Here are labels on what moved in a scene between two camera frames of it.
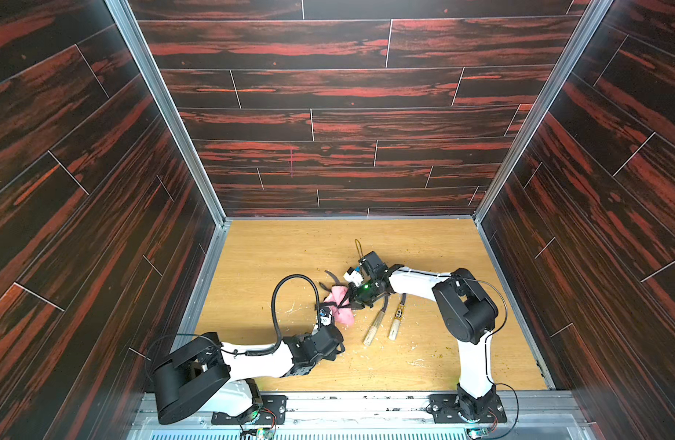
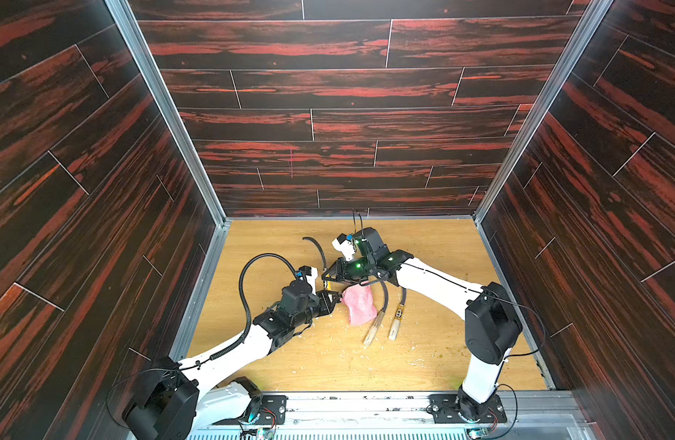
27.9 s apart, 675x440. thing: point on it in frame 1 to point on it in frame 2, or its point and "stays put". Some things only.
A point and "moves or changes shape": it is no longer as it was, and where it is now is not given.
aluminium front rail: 537,417 stays put
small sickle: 370,335 stays put
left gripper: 333,355 to 324,302
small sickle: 398,318 stays put
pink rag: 338,302 moves or changes shape
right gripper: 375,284 to 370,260
